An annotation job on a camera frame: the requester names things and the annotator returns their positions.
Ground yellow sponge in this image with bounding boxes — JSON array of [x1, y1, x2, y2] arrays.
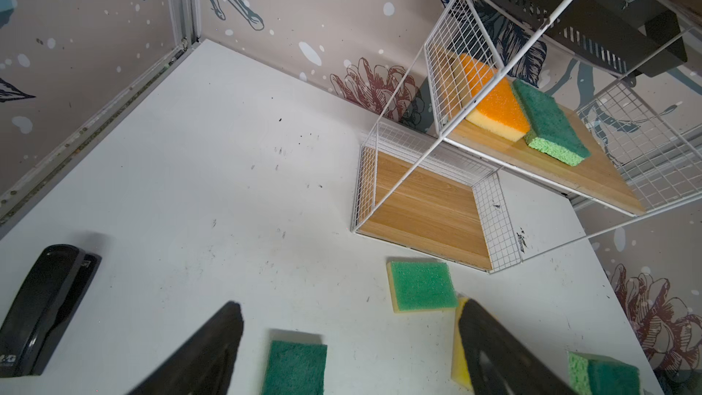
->
[[451, 296, 473, 392]]

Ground light green sponge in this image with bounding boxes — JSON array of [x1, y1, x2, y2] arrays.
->
[[387, 261, 458, 314]]

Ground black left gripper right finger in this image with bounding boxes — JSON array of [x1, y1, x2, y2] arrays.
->
[[459, 299, 574, 394]]

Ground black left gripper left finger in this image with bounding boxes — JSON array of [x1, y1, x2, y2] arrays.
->
[[131, 301, 244, 394]]

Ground white wire wooden shelf unit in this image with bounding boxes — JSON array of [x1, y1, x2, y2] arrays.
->
[[351, 0, 701, 272]]

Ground black stapler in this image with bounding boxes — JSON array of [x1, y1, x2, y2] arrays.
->
[[1, 244, 102, 379]]

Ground dark green sponge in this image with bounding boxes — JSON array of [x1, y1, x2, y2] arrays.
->
[[568, 351, 642, 395], [511, 80, 592, 166], [261, 340, 327, 395]]

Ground orange sponge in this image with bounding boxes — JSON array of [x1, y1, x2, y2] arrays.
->
[[452, 54, 531, 143]]

